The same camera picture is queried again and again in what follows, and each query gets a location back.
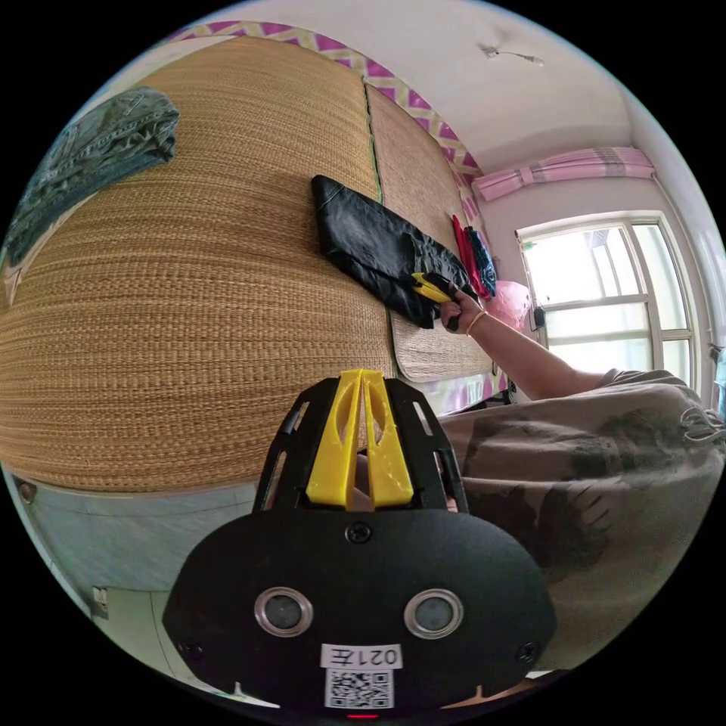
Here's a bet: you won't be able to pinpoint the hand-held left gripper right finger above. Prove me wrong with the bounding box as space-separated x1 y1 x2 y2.
362 370 414 507

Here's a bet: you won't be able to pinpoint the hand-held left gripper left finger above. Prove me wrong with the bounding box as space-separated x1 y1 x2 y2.
306 369 362 507

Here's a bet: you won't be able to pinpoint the person's right hand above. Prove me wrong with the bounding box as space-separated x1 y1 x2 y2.
441 289 489 337

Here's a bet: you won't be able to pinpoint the pink plastic bag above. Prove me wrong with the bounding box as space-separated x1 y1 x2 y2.
486 278 535 337

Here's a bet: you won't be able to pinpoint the pile of clothes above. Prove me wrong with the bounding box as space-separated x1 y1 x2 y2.
2 85 182 268
451 213 498 303

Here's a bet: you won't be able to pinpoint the bed with woven mat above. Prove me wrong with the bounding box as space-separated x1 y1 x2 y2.
0 21 503 495

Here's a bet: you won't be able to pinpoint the black jeans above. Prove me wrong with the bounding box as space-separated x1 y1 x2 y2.
311 174 484 330

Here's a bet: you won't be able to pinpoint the window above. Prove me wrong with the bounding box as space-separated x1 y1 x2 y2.
513 211 703 401

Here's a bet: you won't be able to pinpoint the pink curtain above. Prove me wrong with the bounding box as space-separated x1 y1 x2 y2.
471 145 657 202

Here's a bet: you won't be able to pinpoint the person's right forearm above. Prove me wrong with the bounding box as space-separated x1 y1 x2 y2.
468 310 620 405

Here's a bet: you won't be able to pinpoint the person's body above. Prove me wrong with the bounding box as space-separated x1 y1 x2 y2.
439 367 726 673

